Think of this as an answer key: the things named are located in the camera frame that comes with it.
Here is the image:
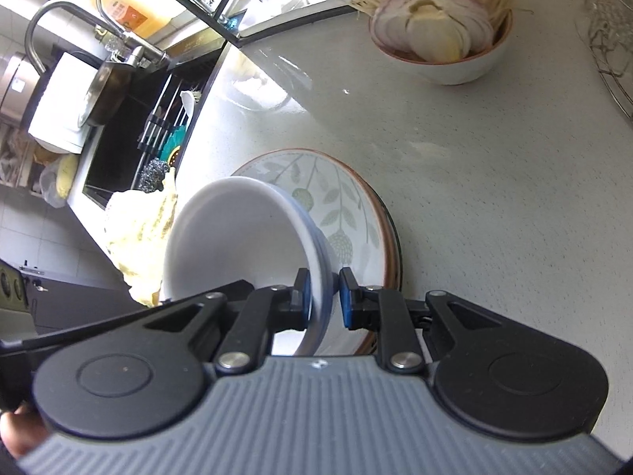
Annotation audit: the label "teal scrubbing mat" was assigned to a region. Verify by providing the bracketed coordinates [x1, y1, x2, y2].
[165, 121, 191, 171]

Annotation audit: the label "steel wool scourer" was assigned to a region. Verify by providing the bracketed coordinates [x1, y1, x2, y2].
[133, 157, 175, 193]

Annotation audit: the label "yellow dishcloth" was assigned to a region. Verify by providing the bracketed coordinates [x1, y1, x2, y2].
[103, 173, 180, 308]

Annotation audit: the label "black metal dish rack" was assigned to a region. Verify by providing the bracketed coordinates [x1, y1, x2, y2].
[119, 0, 357, 50]

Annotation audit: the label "sliced red onion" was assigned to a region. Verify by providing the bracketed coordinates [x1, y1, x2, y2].
[371, 0, 494, 63]

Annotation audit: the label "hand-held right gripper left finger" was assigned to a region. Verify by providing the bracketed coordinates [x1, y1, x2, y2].
[143, 267, 313, 373]

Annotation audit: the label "white drip tray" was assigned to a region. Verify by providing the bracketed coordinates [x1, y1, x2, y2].
[232, 0, 357, 40]

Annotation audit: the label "stainless steel pot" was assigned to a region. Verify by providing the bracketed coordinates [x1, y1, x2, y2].
[79, 59, 136, 128]

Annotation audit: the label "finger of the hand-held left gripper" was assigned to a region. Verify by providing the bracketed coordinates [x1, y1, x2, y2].
[0, 279, 254, 357]

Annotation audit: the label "yellow detergent bottle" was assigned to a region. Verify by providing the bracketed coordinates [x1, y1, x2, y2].
[96, 0, 181, 40]

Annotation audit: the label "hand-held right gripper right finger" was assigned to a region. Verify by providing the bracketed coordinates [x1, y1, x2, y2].
[339, 267, 536, 373]

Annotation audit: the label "tall grey kitchen faucet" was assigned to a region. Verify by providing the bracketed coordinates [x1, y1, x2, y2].
[25, 0, 171, 82]

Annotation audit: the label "white plastic container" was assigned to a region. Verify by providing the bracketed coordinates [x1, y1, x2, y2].
[27, 52, 96, 155]

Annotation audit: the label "person's left hand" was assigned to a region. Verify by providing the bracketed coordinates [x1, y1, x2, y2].
[0, 403, 50, 461]

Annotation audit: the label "yellow plastic bag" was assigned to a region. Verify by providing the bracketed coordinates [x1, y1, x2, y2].
[40, 153, 82, 209]

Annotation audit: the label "white bowl holding onion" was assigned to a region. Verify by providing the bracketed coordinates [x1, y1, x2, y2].
[370, 7, 514, 86]

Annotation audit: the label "white plate dense leaf print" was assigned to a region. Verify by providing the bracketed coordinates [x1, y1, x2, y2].
[230, 148, 398, 357]

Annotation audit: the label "stainless steel canister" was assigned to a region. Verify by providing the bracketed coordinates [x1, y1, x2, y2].
[0, 52, 41, 125]

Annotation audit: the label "black kitchen sink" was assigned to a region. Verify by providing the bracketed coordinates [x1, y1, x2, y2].
[81, 44, 228, 209]

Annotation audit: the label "glass cups on wire rack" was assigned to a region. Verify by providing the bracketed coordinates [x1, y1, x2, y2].
[576, 0, 633, 122]

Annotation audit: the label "roll-up sink drying rack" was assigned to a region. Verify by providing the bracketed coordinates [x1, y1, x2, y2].
[137, 72, 208, 159]

